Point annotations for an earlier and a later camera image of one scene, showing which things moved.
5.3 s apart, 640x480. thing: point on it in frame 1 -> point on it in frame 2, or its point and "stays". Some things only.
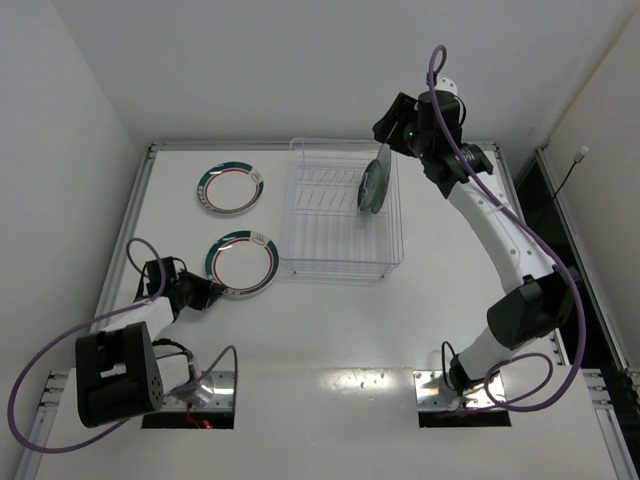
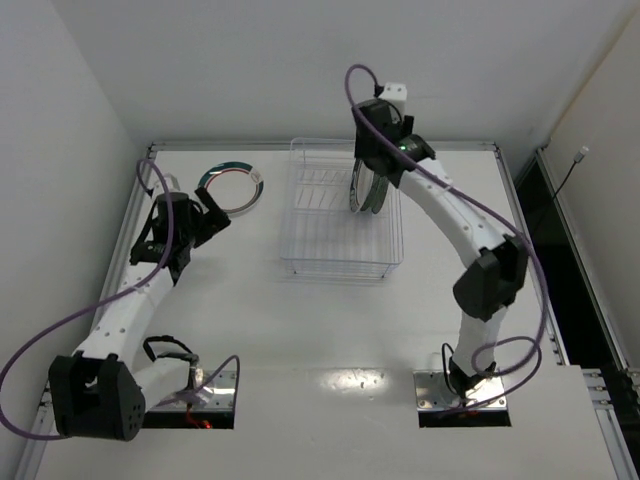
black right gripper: x=400 y=138 -> x=370 y=163
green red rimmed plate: x=243 y=262 -> x=360 y=185
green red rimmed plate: x=230 y=187 stays
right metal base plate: x=435 y=391 stays
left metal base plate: x=214 y=392 stays
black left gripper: x=198 y=293 -> x=208 y=220
